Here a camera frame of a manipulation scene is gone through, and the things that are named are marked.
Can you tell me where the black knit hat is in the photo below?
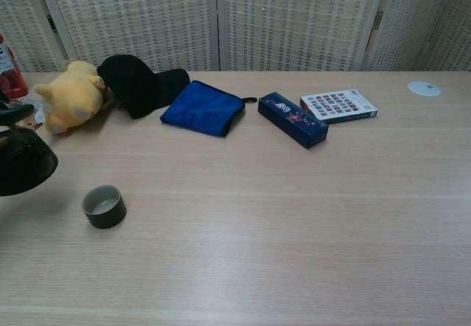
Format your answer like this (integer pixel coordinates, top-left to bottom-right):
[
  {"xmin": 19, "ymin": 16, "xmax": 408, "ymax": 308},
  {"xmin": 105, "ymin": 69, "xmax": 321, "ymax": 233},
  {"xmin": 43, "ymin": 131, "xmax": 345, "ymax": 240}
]
[{"xmin": 96, "ymin": 54, "xmax": 191, "ymax": 120}]

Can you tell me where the blue microfiber towel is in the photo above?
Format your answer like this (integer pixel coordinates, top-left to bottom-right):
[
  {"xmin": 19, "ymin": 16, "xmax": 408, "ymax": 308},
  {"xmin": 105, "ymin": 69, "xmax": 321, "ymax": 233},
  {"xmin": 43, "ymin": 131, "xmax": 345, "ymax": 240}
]
[{"xmin": 159, "ymin": 79, "xmax": 258, "ymax": 138}]

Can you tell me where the woven folding screen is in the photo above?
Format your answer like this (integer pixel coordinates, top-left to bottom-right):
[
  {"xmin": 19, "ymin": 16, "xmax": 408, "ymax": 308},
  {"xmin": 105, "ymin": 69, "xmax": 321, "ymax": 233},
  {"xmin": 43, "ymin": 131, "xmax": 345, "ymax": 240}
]
[{"xmin": 0, "ymin": 0, "xmax": 471, "ymax": 73}]

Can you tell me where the black cast iron teapot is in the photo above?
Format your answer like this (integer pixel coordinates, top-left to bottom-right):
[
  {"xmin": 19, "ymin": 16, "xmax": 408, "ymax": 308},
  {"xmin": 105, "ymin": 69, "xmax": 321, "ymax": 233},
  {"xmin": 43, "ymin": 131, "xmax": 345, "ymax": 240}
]
[{"xmin": 0, "ymin": 127, "xmax": 59, "ymax": 197}]

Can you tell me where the small dark ceramic cup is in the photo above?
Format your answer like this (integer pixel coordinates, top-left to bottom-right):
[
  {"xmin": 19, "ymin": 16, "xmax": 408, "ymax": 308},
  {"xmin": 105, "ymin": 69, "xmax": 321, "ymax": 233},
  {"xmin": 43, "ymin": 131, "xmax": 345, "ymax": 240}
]
[{"xmin": 81, "ymin": 185, "xmax": 127, "ymax": 230}]

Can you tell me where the red juice bottle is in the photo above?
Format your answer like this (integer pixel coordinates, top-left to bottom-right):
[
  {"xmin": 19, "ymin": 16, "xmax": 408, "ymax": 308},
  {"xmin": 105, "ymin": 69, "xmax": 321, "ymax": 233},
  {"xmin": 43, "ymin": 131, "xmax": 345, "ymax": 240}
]
[{"xmin": 0, "ymin": 33, "xmax": 29, "ymax": 100}]

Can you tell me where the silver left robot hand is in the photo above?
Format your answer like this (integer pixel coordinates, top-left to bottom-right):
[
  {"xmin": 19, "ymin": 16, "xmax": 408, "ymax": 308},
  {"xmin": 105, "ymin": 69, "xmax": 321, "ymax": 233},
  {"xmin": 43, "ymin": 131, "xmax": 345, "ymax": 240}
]
[{"xmin": 0, "ymin": 90, "xmax": 35, "ymax": 127}]

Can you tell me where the long dark blue box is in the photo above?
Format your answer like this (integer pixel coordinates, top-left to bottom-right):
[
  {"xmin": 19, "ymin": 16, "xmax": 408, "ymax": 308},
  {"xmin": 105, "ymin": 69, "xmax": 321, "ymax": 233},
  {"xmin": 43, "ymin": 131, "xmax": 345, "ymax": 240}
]
[{"xmin": 257, "ymin": 91, "xmax": 330, "ymax": 150}]

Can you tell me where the white box with picture grid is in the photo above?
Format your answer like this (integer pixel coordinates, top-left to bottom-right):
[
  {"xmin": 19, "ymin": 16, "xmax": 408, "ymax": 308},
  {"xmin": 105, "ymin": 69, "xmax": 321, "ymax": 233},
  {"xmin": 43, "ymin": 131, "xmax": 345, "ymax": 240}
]
[{"xmin": 300, "ymin": 88, "xmax": 379, "ymax": 125}]

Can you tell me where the white round cable grommet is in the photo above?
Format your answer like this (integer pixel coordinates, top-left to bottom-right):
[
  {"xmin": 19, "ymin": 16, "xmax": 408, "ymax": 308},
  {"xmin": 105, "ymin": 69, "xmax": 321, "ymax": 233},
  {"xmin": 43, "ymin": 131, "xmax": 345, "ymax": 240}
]
[{"xmin": 407, "ymin": 80, "xmax": 442, "ymax": 97}]

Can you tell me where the yellow plush toy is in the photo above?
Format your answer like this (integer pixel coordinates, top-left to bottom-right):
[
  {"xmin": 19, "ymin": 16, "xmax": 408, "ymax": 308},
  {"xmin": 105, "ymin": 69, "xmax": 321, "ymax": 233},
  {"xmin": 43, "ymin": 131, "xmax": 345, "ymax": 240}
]
[{"xmin": 34, "ymin": 60, "xmax": 108, "ymax": 135}]

